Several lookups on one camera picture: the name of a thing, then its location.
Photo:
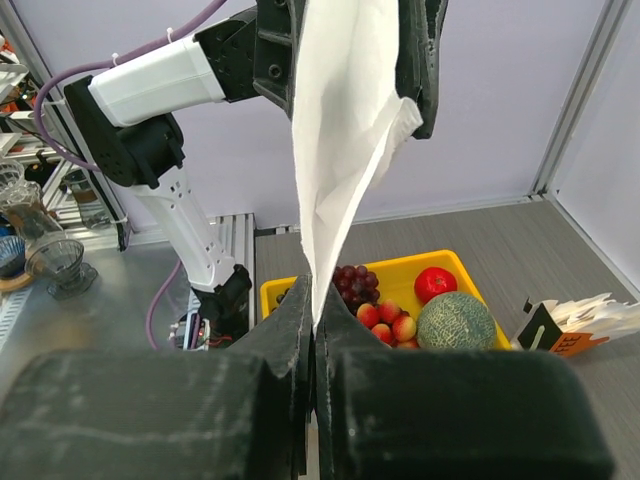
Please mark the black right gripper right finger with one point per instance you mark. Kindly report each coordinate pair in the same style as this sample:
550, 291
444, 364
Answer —
386, 413

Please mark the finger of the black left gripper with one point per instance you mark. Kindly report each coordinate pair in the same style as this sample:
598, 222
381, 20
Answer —
417, 67
278, 28

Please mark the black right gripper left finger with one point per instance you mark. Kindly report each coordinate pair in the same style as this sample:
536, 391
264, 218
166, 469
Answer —
240, 412

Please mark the dark filter holder box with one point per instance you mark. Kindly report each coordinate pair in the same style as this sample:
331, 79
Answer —
540, 332

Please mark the clear glass dripper background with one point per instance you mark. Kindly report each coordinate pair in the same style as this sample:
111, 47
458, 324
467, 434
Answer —
61, 263

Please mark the green netted melon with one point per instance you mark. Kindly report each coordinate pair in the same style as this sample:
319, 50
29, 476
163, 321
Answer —
456, 321

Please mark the dark purple grape bunch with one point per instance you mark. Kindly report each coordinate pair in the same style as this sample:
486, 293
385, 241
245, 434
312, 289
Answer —
357, 286

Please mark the yellow plastic fruit tray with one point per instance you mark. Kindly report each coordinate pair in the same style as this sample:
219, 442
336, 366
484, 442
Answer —
396, 277

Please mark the red apple back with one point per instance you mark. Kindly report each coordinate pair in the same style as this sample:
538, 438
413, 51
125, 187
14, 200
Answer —
434, 281

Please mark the glass carafe background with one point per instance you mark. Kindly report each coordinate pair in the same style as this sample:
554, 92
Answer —
22, 206

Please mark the white perforated cable rail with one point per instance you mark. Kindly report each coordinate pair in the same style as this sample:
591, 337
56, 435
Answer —
15, 306

